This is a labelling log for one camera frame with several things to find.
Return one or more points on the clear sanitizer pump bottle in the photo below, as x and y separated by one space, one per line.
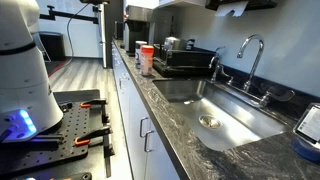
308 126

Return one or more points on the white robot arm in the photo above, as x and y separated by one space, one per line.
27 104

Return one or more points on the stainless steel sink basin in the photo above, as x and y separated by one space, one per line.
219 119

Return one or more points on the blue round coaster object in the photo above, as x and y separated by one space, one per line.
306 150

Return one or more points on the black dish drying rack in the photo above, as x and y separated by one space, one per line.
182 63

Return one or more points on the orange lid creamer container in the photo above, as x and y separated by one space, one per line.
146 60

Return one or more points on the white lid dark canister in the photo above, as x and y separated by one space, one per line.
138 45

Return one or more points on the stainless steel pot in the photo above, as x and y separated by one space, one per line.
173 43

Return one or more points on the white cabinet front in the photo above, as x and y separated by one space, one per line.
148 157

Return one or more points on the black coffee maker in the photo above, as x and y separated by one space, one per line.
137 23

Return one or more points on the orange black clamp far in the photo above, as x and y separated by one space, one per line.
88 104

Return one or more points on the orange black clamp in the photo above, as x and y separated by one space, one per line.
88 104
86 138

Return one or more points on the orange black clamp near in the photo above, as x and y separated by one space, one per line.
86 138

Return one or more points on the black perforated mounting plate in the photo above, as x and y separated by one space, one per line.
45 150

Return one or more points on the paper towel dispenser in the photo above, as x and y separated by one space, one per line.
237 7

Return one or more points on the chrome faucet lever handle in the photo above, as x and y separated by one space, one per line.
286 96

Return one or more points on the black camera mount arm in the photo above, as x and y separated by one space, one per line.
53 14

